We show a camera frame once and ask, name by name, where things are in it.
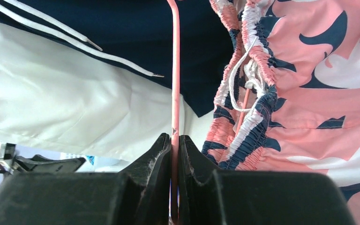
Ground white drawstring shorts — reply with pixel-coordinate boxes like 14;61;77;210
0;15;215;162

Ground pink navy floral shorts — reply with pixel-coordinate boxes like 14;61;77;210
202;0;360;225

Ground light blue shark shorts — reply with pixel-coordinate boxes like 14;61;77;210
84;155;95;165

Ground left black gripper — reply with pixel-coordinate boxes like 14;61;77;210
12;154;86;173

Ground pink hanger of floral shorts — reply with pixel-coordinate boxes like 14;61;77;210
167;0;180;225

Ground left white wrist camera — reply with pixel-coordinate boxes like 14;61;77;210
0;142;16;160

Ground navy blue shorts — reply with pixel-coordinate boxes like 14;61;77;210
0;0;233;117

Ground white plastic basket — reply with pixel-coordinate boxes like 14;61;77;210
60;152;131;173

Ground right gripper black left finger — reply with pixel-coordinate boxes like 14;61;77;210
0;133;171;225

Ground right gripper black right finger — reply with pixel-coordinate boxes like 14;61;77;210
178;135;355;225

